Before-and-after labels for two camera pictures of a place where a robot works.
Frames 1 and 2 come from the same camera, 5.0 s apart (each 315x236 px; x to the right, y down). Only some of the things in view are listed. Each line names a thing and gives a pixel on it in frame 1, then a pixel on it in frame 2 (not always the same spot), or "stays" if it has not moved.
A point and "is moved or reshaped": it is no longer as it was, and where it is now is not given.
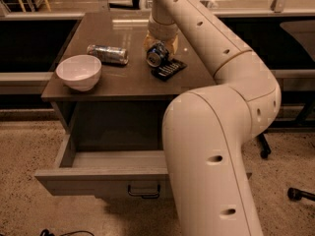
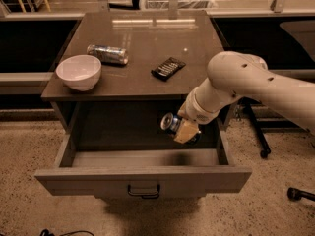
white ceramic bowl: x=79 y=72 stays
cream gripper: x=161 y=31 → x=199 y=110
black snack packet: x=168 y=70 stays
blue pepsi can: x=157 y=55 is moved or reshaped
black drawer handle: x=146 y=195 stays
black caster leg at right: x=295 y=194 stays
